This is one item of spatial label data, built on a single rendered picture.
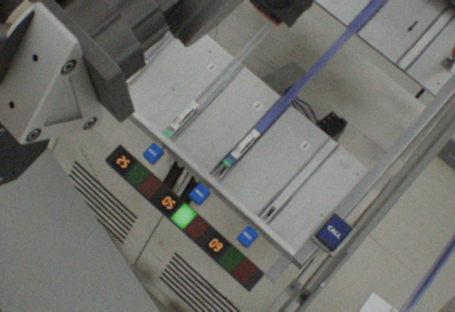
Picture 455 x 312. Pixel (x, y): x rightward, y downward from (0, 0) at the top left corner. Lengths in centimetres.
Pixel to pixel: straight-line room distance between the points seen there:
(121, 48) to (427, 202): 249
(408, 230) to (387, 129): 94
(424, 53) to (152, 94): 49
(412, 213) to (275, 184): 164
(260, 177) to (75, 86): 75
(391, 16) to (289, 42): 63
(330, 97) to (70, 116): 133
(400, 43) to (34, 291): 76
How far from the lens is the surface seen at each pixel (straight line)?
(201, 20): 72
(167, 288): 202
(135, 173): 142
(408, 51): 148
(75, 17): 68
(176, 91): 144
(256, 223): 135
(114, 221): 204
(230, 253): 137
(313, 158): 140
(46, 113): 68
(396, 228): 287
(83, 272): 131
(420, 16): 151
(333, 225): 133
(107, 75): 64
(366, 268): 263
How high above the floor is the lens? 158
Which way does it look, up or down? 37 degrees down
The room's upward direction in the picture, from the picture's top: 32 degrees clockwise
